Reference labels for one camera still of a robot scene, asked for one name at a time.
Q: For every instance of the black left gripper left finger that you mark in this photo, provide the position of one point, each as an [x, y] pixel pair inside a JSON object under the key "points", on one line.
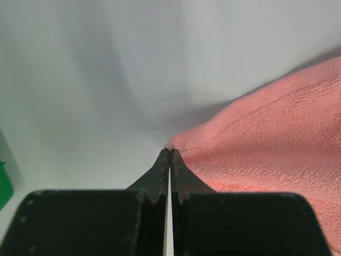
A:
{"points": [[132, 221]]}

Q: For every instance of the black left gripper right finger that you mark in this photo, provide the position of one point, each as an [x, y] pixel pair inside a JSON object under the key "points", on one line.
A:
{"points": [[206, 222]]}

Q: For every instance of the pink towel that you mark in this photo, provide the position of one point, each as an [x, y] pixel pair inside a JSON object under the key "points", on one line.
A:
{"points": [[283, 137]]}

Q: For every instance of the green plastic tray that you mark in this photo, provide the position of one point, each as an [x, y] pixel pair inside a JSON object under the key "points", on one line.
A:
{"points": [[6, 186]]}

